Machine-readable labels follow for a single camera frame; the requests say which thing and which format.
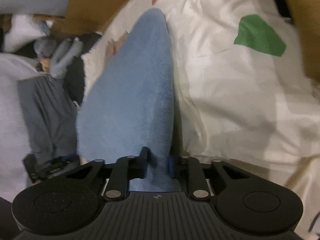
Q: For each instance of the grey neck pillow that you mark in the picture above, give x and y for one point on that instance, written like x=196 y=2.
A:
x=62 y=57

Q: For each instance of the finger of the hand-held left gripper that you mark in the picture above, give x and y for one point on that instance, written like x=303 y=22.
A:
x=60 y=166

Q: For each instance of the flattened brown cardboard box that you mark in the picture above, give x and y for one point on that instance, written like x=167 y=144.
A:
x=100 y=0

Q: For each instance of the white curtain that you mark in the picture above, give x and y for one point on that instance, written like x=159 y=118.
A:
x=10 y=117

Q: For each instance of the cream bear-print blanket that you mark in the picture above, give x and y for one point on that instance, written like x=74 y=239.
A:
x=237 y=92

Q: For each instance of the white plastic-wrapped pillow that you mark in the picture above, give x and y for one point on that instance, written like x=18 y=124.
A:
x=22 y=30

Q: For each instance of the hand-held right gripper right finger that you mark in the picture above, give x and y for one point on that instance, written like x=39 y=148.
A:
x=170 y=167

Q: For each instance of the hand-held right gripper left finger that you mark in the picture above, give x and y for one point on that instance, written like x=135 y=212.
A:
x=145 y=163

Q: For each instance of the black crumpled garment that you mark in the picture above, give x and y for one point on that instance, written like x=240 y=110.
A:
x=75 y=85

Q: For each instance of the cookie plush toy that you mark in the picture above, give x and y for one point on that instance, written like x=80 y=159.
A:
x=45 y=63

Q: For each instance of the brown folded garment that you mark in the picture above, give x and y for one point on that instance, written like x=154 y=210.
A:
x=305 y=30

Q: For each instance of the blue denim pants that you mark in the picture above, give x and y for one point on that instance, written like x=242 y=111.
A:
x=130 y=92

